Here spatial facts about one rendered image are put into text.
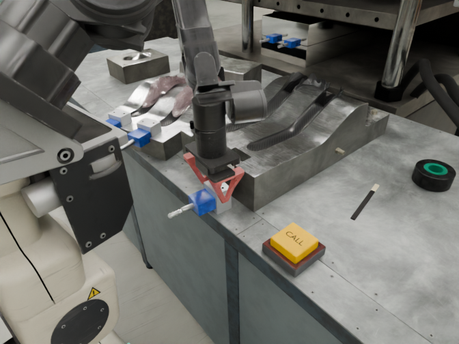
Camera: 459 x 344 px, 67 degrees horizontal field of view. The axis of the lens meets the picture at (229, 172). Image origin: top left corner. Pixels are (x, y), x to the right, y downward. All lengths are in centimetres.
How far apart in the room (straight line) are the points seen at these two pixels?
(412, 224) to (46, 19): 68
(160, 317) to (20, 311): 98
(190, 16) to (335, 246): 48
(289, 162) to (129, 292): 110
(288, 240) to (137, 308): 107
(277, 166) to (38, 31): 51
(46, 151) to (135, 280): 137
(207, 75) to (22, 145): 34
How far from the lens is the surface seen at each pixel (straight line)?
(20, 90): 28
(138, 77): 144
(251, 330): 101
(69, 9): 33
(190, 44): 61
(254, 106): 61
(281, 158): 73
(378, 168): 90
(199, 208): 68
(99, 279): 66
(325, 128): 83
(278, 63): 162
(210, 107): 58
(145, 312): 157
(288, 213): 72
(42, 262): 58
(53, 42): 32
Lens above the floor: 128
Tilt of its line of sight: 35 degrees down
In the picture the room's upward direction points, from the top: 2 degrees counter-clockwise
